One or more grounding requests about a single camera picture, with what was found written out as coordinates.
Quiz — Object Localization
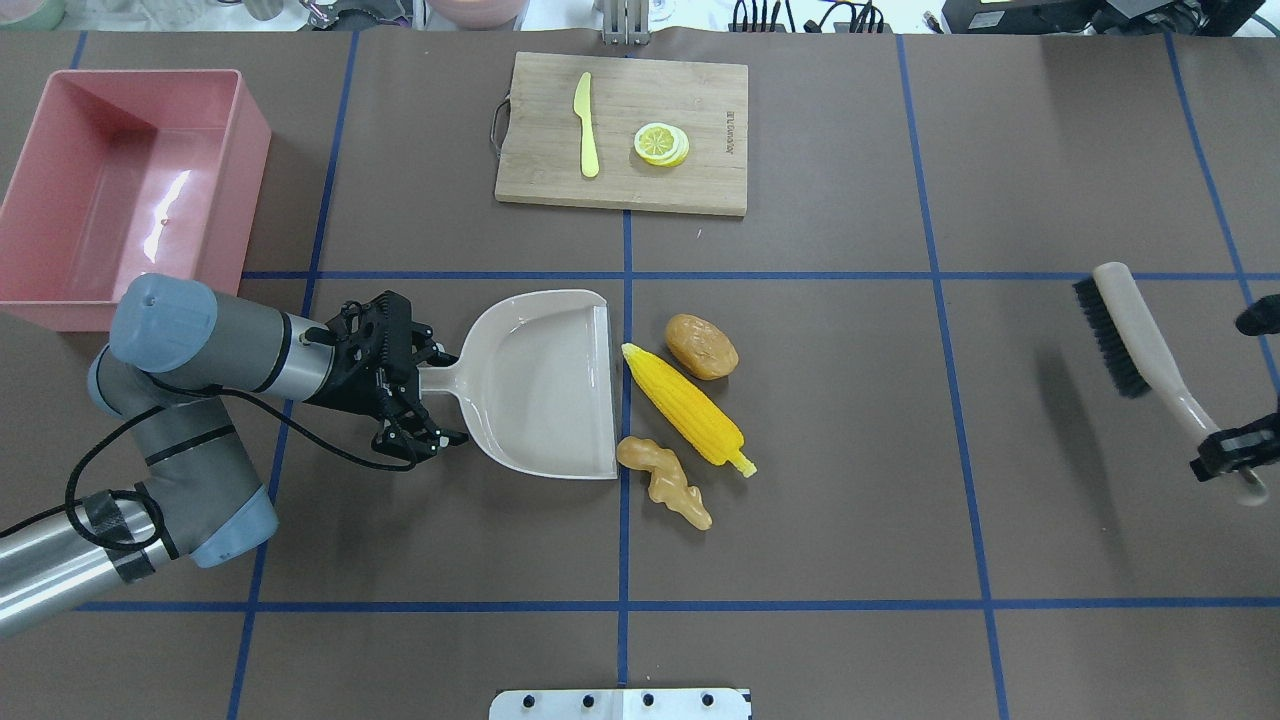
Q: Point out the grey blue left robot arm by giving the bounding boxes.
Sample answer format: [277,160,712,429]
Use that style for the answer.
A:
[3,273,468,638]

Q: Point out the brown toy potato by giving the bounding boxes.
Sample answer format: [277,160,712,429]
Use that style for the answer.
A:
[664,313,740,380]

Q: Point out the wooden cutting board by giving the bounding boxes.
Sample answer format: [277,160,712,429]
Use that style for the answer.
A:
[495,51,750,217]

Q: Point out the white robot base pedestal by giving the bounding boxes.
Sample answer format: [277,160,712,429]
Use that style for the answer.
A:
[488,687,754,719]

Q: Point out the pink bowl with clear pieces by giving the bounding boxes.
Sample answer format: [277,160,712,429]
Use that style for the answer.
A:
[426,0,529,29]

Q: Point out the aluminium frame post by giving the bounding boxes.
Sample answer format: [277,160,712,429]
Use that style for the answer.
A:
[594,0,652,46]

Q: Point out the pink plastic bin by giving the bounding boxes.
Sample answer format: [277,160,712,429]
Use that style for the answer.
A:
[1,69,273,332]

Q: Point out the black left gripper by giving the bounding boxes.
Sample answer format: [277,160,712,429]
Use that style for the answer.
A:
[305,291,471,462]

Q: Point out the tan toy ginger root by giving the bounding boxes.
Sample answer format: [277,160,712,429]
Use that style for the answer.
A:
[614,436,714,530]

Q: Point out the beige hand brush black bristles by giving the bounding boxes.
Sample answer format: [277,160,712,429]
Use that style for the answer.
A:
[1071,263,1268,507]

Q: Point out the yellow plastic knife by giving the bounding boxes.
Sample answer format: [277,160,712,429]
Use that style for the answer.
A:
[572,70,600,179]

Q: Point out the yellow toy corn cob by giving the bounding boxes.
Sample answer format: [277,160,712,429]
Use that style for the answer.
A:
[621,343,756,478]

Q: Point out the yellow lemon slices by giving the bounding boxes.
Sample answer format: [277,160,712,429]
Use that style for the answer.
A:
[634,122,691,167]

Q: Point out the beige plastic dustpan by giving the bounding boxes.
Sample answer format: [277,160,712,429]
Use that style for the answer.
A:
[419,290,617,480]

